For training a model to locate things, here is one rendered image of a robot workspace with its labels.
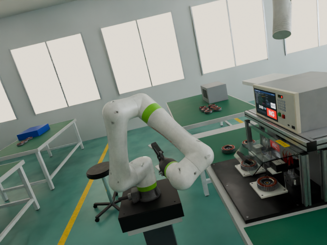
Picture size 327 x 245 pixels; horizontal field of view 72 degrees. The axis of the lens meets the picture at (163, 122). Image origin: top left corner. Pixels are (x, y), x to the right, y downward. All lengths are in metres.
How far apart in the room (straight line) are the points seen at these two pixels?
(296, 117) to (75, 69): 5.43
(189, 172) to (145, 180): 0.46
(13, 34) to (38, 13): 0.76
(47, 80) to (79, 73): 0.80
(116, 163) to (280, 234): 0.84
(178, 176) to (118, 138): 0.36
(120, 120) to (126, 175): 0.33
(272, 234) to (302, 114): 0.58
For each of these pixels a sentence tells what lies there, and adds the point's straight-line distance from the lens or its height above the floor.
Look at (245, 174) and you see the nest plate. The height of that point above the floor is 0.78.
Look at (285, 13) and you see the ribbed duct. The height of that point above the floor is 1.75.
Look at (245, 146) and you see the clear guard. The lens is 1.31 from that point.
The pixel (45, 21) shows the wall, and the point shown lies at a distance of 6.37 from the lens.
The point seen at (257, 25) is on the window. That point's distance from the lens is 6.49.
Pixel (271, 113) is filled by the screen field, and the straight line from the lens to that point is 1.47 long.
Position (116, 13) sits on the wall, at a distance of 5.99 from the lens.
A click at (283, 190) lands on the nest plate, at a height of 0.78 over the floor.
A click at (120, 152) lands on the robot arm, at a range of 1.17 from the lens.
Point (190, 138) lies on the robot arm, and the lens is 1.02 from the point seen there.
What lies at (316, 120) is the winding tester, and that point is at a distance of 1.33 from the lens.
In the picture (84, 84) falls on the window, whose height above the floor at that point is 1.43.
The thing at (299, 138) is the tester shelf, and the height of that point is 1.11.
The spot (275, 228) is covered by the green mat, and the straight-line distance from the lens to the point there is 1.28.
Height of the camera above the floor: 1.61
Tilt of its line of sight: 16 degrees down
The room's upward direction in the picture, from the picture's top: 14 degrees counter-clockwise
